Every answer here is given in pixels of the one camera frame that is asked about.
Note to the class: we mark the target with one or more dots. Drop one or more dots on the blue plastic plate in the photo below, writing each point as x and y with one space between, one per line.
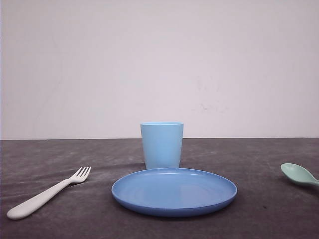
174 192

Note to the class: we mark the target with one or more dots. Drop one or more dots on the mint green plastic spoon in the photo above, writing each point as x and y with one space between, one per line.
298 175

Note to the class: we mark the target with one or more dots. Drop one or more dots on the white plastic fork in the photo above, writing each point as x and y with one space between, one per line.
28 207

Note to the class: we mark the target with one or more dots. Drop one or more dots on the light blue plastic cup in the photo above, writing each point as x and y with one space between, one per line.
162 144

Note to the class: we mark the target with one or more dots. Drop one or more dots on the dark grey table cloth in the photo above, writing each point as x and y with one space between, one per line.
267 204

